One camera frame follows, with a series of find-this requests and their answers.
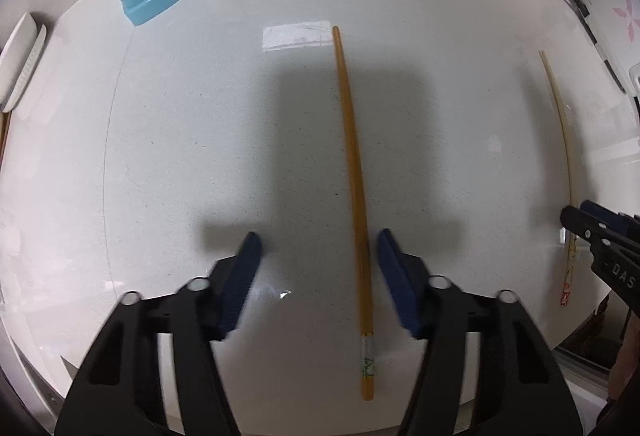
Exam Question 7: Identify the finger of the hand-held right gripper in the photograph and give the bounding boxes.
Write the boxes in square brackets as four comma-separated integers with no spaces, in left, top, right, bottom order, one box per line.
[559,205,607,249]
[580,199,632,225]

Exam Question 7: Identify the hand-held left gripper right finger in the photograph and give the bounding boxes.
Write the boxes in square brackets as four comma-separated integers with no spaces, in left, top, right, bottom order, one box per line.
[376,228,584,436]

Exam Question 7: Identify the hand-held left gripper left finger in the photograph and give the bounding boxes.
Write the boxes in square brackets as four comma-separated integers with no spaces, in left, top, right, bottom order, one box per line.
[53,231,263,436]

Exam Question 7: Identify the pale chopstick yellow red print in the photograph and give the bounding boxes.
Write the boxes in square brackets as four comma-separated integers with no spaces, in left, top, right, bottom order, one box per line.
[538,50,579,305]

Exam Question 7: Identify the brown chopstick green floral band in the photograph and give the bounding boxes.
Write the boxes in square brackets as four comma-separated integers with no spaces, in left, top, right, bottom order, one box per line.
[332,26,377,401]

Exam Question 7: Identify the person's right hand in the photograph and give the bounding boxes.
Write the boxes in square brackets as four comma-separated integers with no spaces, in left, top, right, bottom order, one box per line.
[607,316,640,399]

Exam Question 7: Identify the white rice cooker pink flowers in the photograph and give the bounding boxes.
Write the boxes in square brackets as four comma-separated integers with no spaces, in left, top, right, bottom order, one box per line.
[577,0,640,94]

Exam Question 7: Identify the wooden mat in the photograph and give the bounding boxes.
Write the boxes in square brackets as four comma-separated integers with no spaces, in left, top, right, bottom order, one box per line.
[0,111,12,167]

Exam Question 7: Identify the white ribbed plate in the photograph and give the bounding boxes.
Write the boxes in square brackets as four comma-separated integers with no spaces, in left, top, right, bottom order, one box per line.
[0,12,49,113]

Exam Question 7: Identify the black power cable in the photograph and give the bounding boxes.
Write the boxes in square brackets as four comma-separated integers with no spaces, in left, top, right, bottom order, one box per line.
[542,0,629,94]

